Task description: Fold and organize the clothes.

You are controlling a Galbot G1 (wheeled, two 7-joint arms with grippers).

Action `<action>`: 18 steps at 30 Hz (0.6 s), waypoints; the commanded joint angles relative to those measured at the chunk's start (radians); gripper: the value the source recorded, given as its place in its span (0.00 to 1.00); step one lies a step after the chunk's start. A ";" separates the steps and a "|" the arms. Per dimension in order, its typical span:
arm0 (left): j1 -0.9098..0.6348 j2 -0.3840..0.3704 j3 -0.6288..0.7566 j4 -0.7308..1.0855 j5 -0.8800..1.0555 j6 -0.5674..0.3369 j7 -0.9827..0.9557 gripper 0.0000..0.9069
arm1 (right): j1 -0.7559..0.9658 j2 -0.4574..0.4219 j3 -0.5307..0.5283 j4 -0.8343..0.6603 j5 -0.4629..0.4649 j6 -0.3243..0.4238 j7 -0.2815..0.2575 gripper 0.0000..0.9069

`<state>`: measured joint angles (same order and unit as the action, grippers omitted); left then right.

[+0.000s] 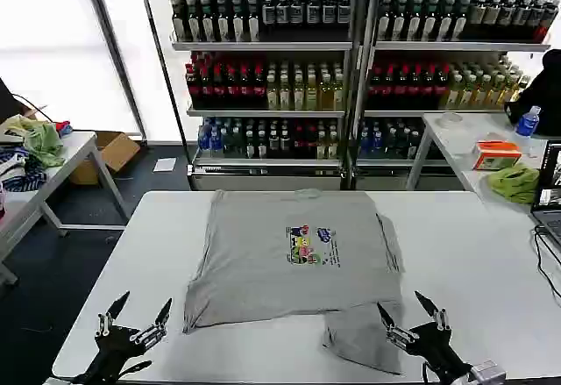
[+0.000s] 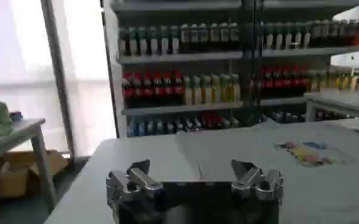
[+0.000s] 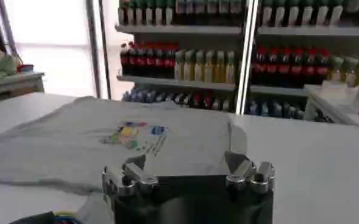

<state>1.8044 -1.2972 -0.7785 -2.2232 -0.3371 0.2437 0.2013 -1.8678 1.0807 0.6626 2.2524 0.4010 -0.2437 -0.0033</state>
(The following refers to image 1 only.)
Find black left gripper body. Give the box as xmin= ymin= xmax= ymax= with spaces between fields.
xmin=71 ymin=324 xmax=146 ymax=385

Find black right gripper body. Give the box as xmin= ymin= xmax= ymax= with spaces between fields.
xmin=406 ymin=320 xmax=473 ymax=382

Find grey printed t-shirt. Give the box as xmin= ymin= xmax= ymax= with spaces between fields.
xmin=181 ymin=188 xmax=407 ymax=376

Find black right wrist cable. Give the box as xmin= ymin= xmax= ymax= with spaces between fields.
xmin=421 ymin=360 xmax=440 ymax=385

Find beige cloth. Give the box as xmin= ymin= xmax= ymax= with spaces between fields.
xmin=0 ymin=114 xmax=28 ymax=145

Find brown cardboard box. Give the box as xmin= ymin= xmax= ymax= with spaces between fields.
xmin=68 ymin=130 xmax=142 ymax=186

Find grey side table with clothes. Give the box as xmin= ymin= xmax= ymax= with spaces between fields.
xmin=0 ymin=130 xmax=132 ymax=288

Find white desk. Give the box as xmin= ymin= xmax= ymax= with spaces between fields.
xmin=405 ymin=111 xmax=561 ymax=228

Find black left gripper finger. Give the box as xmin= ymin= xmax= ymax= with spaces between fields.
xmin=129 ymin=297 xmax=174 ymax=347
xmin=95 ymin=290 xmax=131 ymax=338

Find green crumpled cloth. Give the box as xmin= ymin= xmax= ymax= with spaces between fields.
xmin=486 ymin=163 xmax=541 ymax=205

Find black laptop cable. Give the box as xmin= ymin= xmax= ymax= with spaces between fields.
xmin=532 ymin=225 xmax=561 ymax=307

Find white tape roll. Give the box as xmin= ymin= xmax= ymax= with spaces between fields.
xmin=437 ymin=111 xmax=465 ymax=129

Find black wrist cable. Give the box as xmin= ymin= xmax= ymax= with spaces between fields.
xmin=116 ymin=360 xmax=153 ymax=381
xmin=421 ymin=360 xmax=440 ymax=385

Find orange tissue box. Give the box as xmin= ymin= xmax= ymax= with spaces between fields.
xmin=472 ymin=139 xmax=523 ymax=171

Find blue white striped cloth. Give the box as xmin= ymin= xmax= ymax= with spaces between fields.
xmin=0 ymin=146 xmax=48 ymax=193

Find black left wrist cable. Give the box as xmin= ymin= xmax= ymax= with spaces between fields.
xmin=116 ymin=360 xmax=153 ymax=381

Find metal shelf with bottles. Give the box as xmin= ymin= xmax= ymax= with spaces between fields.
xmin=350 ymin=0 xmax=554 ymax=191
xmin=155 ymin=0 xmax=359 ymax=191

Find person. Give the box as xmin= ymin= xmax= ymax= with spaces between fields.
xmin=503 ymin=48 xmax=561 ymax=137

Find open laptop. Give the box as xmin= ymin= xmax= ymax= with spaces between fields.
xmin=529 ymin=139 xmax=561 ymax=246

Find blue-capped water bottle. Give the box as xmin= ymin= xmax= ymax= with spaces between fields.
xmin=515 ymin=105 xmax=542 ymax=149

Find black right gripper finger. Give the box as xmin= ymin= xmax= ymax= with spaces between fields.
xmin=375 ymin=301 xmax=420 ymax=352
xmin=413 ymin=289 xmax=451 ymax=332

